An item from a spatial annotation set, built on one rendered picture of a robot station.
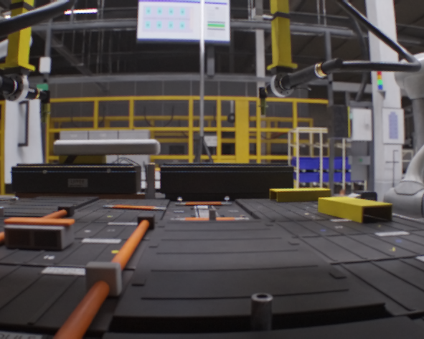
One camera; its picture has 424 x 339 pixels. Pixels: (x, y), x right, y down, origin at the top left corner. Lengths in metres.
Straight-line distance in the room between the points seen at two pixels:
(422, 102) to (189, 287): 1.39
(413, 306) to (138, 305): 0.19
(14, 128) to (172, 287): 3.29
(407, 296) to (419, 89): 1.30
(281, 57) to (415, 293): 1.12
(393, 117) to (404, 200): 3.38
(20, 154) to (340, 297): 3.35
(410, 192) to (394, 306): 1.07
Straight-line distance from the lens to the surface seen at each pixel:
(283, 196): 0.99
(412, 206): 1.33
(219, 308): 0.25
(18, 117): 3.53
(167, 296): 0.27
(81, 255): 0.43
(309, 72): 1.16
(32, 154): 3.51
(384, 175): 4.58
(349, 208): 0.68
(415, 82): 1.56
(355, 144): 3.64
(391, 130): 4.65
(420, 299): 0.30
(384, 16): 4.99
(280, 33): 1.37
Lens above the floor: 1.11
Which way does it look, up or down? 1 degrees down
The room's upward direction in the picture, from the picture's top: straight up
